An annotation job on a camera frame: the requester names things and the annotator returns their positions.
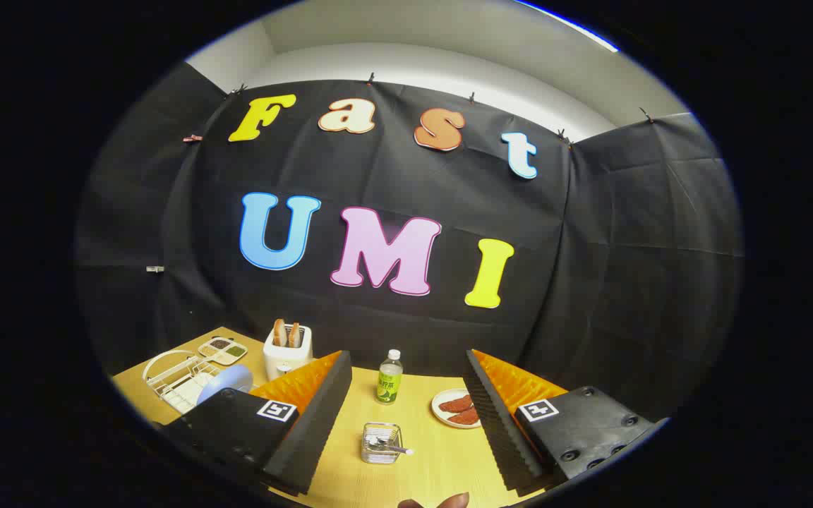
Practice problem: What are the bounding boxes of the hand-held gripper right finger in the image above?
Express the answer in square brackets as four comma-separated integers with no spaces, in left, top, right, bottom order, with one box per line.
[464,349,670,495]

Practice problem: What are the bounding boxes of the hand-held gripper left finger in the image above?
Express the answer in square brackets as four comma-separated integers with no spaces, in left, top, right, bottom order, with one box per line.
[159,350,353,497]

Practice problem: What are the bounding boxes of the metal wire basket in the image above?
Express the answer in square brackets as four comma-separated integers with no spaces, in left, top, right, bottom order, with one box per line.
[361,422,404,465]

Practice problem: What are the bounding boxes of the spoon with checked handle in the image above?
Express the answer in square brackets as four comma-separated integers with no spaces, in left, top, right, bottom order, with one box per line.
[368,435,414,456]

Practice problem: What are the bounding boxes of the blue plate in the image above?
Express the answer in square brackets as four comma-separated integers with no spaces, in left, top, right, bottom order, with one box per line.
[197,364,254,406]

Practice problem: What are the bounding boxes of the white wire dish rack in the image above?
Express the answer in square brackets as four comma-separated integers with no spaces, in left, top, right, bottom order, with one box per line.
[143,349,238,415]

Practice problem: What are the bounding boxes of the white oval dish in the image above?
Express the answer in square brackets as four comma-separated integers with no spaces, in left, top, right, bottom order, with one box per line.
[431,388,481,430]

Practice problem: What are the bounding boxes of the white toaster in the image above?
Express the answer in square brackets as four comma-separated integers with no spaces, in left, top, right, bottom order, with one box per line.
[263,325,313,382]

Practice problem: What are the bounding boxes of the green label drink bottle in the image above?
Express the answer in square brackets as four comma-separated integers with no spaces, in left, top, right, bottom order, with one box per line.
[375,349,404,406]

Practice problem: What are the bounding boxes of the divided seasoning tray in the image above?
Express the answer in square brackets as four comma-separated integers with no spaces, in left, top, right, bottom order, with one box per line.
[198,337,248,365]

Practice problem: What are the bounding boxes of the black backdrop cloth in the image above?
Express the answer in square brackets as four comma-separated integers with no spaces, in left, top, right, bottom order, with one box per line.
[75,62,744,424]

